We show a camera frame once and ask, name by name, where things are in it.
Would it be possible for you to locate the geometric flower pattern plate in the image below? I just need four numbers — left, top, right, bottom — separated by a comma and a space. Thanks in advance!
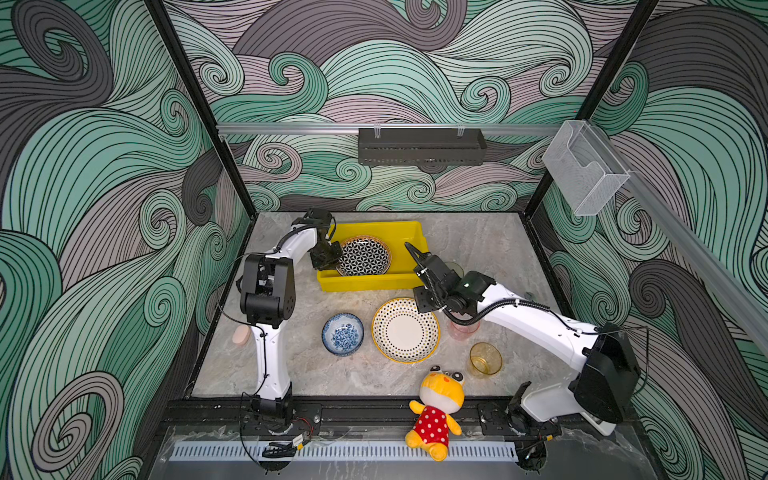
337, 235, 391, 276

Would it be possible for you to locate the green transparent cup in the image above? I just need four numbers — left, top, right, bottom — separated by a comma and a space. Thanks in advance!
446, 261, 465, 278

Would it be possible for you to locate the white slotted cable duct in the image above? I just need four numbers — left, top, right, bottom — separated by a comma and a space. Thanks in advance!
168, 440, 518, 463

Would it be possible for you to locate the yellow plush toy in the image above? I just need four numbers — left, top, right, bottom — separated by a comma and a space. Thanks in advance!
405, 365, 465, 462

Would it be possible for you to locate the pink transparent cup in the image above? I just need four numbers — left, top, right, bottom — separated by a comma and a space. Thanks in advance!
447, 321, 480, 341

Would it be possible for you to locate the yellow plastic bin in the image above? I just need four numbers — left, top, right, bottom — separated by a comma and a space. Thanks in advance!
316, 221, 429, 292

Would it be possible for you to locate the white remote control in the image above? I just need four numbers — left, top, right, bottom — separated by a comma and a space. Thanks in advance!
586, 416, 616, 437

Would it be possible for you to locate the blue floral bowl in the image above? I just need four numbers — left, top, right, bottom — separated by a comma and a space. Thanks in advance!
321, 313, 364, 357

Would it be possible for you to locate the yellow rimmed dotted plate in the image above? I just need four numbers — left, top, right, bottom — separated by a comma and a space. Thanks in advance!
371, 297, 441, 364

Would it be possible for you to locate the black wall shelf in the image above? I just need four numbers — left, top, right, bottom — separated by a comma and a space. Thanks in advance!
357, 127, 488, 167

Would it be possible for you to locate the clear plastic wall holder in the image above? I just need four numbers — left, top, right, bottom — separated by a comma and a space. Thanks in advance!
543, 120, 630, 217

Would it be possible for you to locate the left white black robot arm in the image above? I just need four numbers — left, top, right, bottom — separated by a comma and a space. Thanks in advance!
239, 208, 342, 425

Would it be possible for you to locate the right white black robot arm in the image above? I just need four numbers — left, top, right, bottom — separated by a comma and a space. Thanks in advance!
405, 243, 641, 436

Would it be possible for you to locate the amber transparent cup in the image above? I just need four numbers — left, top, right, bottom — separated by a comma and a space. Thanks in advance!
469, 342, 504, 377

